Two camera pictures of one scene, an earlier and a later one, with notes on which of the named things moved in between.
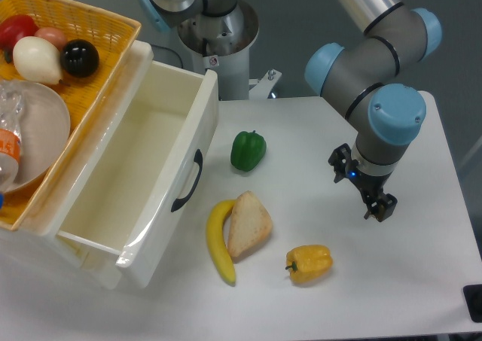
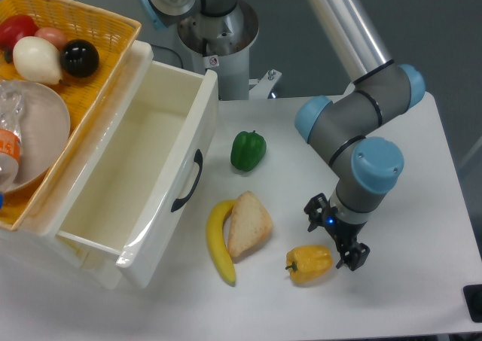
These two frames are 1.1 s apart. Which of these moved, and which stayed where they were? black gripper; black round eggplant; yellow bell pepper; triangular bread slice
Moved: black gripper
Stayed: triangular bread slice; black round eggplant; yellow bell pepper
